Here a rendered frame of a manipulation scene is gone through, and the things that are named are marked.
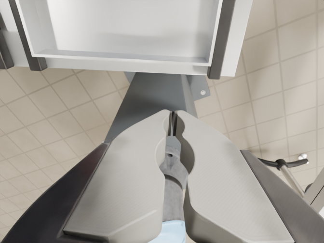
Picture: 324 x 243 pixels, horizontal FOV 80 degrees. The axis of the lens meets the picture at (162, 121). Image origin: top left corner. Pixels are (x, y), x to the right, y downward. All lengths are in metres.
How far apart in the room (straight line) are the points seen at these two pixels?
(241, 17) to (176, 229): 0.37
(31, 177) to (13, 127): 0.55
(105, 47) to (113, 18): 0.04
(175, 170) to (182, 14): 0.34
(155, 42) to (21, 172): 1.99
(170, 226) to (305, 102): 1.37
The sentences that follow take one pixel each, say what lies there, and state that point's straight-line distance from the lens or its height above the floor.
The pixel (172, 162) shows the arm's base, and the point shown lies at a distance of 0.50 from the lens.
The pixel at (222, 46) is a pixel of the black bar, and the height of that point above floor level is 0.90.
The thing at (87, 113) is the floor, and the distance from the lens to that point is 1.49.
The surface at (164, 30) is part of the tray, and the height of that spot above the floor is 0.88.
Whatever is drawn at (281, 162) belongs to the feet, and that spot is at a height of 0.13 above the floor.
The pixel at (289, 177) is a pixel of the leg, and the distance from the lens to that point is 1.62.
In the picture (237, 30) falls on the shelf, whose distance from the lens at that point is 0.34.
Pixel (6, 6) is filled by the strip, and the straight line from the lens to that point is 0.39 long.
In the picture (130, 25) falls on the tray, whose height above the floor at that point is 0.88.
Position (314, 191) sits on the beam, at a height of 0.46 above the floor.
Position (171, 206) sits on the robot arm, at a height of 0.95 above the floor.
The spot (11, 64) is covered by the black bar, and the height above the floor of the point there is 0.89.
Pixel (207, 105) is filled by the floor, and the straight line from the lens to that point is 1.37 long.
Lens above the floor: 1.20
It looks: 58 degrees down
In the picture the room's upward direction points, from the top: 177 degrees counter-clockwise
